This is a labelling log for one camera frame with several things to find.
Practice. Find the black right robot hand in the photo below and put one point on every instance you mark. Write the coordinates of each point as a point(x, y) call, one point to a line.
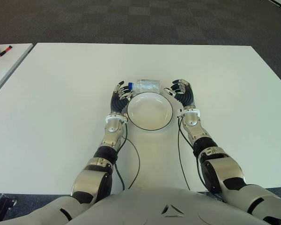
point(186, 96)

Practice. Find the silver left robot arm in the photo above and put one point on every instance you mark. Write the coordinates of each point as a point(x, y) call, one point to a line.
point(107, 140)

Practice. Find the red black marker pen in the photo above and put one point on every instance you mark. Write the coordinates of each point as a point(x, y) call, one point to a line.
point(5, 50)

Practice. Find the white black-rimmed plate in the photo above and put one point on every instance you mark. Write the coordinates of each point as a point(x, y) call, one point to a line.
point(150, 111)

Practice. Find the grey robot torso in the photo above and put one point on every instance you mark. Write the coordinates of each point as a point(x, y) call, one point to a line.
point(154, 206)

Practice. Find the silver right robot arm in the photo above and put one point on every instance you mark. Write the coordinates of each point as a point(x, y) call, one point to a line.
point(208, 150)

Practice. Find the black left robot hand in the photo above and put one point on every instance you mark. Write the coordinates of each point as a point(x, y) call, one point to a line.
point(118, 103)

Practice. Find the clear blue-capped water bottle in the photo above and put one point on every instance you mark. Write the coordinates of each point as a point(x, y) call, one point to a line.
point(147, 86)

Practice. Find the black metal frame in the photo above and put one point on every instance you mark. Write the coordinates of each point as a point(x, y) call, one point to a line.
point(4, 204)

